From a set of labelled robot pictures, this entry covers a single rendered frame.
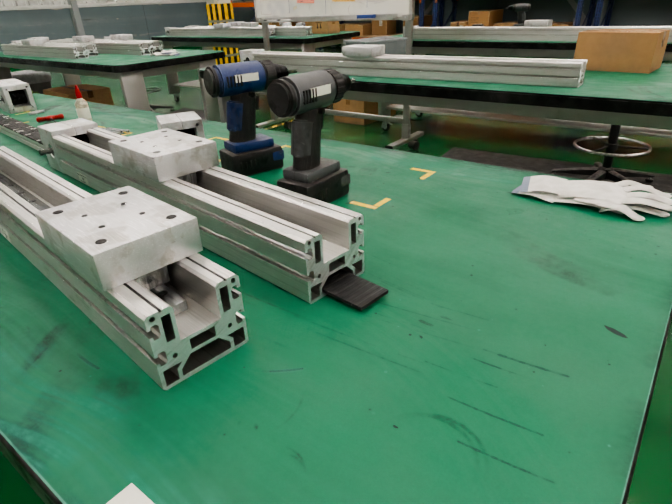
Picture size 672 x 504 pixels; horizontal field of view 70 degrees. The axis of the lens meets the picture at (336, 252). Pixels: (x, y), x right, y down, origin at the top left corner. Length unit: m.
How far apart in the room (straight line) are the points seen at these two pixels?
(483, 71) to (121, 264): 1.78
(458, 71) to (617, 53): 0.67
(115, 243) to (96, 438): 0.17
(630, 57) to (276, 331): 2.10
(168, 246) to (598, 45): 2.16
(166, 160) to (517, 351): 0.56
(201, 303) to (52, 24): 12.82
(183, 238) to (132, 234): 0.05
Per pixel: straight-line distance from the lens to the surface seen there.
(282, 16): 4.35
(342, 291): 0.58
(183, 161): 0.80
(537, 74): 2.04
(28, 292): 0.75
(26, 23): 13.05
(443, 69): 2.16
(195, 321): 0.50
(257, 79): 1.02
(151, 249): 0.51
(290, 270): 0.59
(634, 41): 2.42
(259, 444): 0.43
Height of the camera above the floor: 1.10
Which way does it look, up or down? 28 degrees down
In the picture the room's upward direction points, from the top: 3 degrees counter-clockwise
